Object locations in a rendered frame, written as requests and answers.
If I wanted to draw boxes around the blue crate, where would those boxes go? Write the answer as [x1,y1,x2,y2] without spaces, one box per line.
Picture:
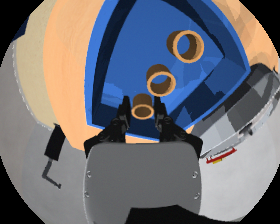
[84,0,251,130]

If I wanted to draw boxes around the bronze bushing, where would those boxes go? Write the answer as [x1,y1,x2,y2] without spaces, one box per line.
[146,64,176,97]
[132,93,154,119]
[166,30,204,63]

